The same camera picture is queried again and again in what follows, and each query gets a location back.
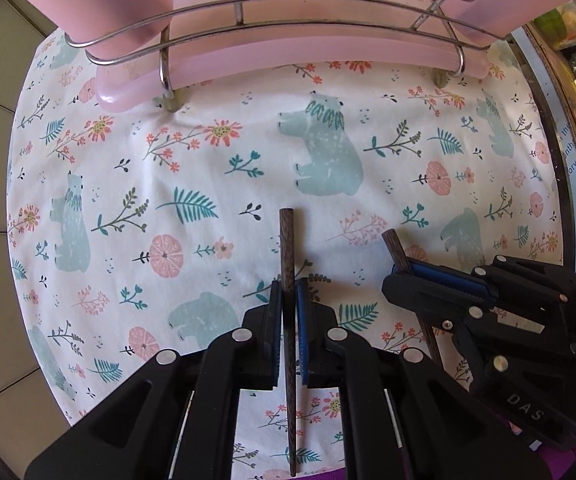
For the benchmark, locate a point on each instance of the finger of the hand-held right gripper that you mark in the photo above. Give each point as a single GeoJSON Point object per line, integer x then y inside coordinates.
{"type": "Point", "coordinates": [447, 280]}
{"type": "Point", "coordinates": [417, 305]}

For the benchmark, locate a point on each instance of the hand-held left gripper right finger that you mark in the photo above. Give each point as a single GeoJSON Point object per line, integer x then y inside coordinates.
{"type": "Point", "coordinates": [302, 331]}

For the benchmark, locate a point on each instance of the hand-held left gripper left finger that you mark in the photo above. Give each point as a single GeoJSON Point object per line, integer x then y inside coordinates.
{"type": "Point", "coordinates": [277, 331]}

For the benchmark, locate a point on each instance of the dark wooden chopstick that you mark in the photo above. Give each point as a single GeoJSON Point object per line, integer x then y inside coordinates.
{"type": "Point", "coordinates": [286, 240]}
{"type": "Point", "coordinates": [392, 247]}

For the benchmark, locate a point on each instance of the purple garment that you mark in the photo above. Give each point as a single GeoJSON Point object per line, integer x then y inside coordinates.
{"type": "Point", "coordinates": [562, 465]}

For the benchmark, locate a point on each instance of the floral bear printed tablecloth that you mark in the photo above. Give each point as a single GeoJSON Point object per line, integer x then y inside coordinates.
{"type": "Point", "coordinates": [168, 260]}

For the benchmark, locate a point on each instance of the green and yellow object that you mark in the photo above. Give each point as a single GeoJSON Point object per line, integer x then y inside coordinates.
{"type": "Point", "coordinates": [555, 25]}

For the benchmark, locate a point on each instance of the pink plastic drip tray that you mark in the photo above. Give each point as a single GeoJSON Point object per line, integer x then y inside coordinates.
{"type": "Point", "coordinates": [293, 45]}

